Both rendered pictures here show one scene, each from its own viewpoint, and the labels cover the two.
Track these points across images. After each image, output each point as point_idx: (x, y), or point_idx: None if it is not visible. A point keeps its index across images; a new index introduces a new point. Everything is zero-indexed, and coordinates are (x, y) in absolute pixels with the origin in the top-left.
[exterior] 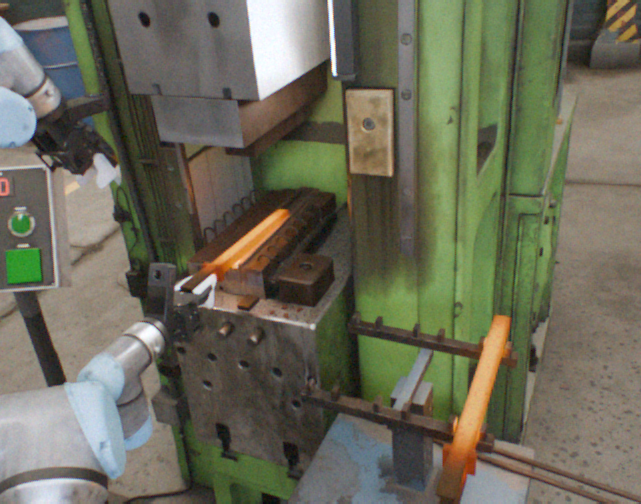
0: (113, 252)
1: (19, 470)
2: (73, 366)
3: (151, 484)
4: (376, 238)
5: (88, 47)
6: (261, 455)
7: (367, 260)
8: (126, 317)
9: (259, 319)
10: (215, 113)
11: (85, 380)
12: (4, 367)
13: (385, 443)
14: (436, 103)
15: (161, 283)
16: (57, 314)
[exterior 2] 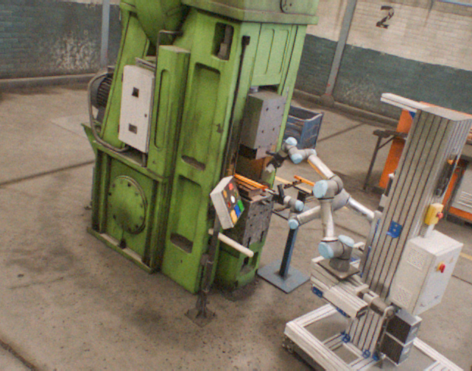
0: None
1: (348, 195)
2: (87, 313)
3: (190, 302)
4: (266, 171)
5: (224, 140)
6: (255, 241)
7: (263, 177)
8: (57, 291)
9: (268, 196)
10: (267, 149)
11: (301, 205)
12: (60, 337)
13: (288, 211)
14: (280, 137)
15: (282, 188)
16: (20, 314)
